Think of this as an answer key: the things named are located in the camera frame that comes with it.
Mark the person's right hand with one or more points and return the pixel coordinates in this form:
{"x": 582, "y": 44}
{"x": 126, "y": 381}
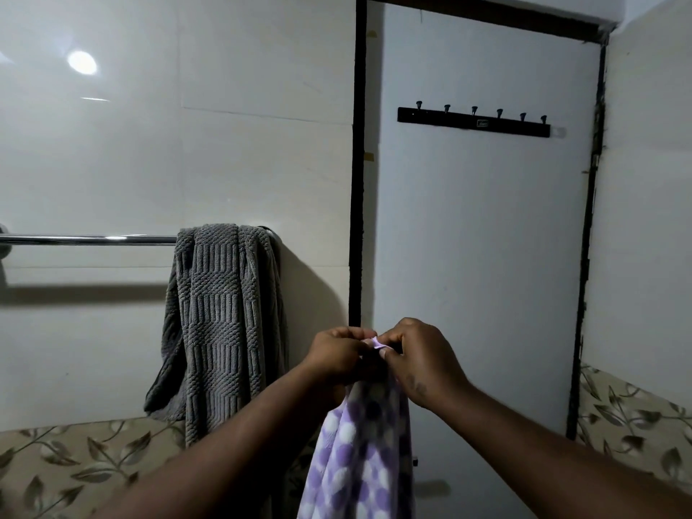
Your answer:
{"x": 427, "y": 367}

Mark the white door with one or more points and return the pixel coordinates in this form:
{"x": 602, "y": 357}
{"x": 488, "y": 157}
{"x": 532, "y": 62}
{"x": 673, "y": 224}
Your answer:
{"x": 486, "y": 221}
{"x": 357, "y": 156}

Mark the black hook rack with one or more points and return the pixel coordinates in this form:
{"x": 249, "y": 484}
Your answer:
{"x": 470, "y": 123}

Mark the grey ribbed towel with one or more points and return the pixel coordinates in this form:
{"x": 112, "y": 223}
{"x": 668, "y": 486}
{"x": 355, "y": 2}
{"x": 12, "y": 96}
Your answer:
{"x": 227, "y": 329}

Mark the chrome towel bar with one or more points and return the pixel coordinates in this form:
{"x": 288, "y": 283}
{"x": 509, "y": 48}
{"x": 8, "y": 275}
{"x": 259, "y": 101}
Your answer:
{"x": 81, "y": 240}

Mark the person's left forearm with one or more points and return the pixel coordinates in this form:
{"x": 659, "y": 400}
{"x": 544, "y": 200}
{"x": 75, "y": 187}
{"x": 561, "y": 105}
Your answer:
{"x": 227, "y": 464}

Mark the person's right forearm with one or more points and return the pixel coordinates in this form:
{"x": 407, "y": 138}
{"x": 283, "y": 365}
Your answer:
{"x": 567, "y": 475}

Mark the purple dotted towel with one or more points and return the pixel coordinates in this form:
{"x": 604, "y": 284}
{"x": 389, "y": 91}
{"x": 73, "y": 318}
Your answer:
{"x": 351, "y": 454}

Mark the person's left hand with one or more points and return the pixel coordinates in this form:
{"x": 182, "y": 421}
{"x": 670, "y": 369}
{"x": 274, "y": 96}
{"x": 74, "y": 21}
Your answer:
{"x": 335, "y": 356}

